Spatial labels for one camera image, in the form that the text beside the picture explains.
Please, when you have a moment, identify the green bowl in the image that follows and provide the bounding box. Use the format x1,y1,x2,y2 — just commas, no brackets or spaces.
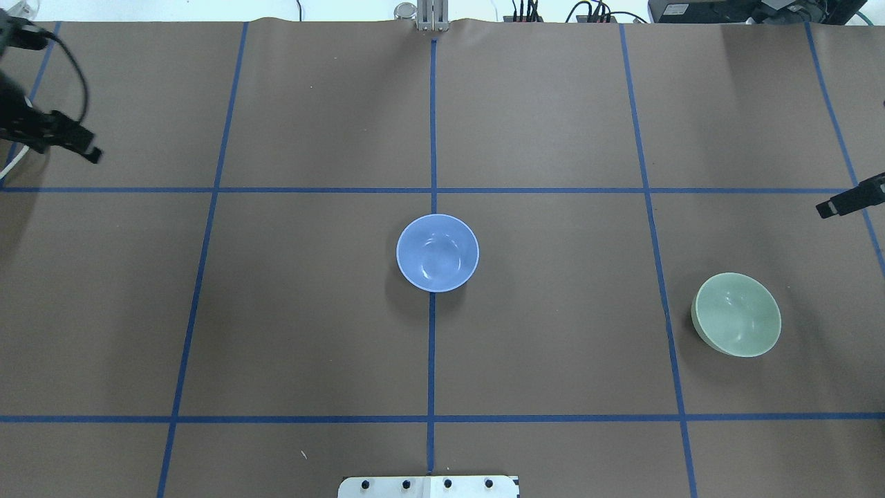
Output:
690,273,783,358

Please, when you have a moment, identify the blue bowl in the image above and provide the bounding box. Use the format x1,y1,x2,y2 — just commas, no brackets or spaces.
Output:
395,214,481,293

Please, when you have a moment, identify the orange black usb hub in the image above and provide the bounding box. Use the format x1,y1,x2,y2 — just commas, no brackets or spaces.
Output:
502,0,544,23

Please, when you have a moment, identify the aluminium frame post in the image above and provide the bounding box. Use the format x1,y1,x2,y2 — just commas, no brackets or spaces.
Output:
415,0,451,32

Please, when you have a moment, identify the white pedestal column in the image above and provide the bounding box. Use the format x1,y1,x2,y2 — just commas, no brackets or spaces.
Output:
337,475,521,497

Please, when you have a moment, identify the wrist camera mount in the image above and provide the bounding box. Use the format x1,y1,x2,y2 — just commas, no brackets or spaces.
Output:
1,10,53,54

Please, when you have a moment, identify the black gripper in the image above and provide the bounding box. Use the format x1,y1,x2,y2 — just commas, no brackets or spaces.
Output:
1,71,102,165

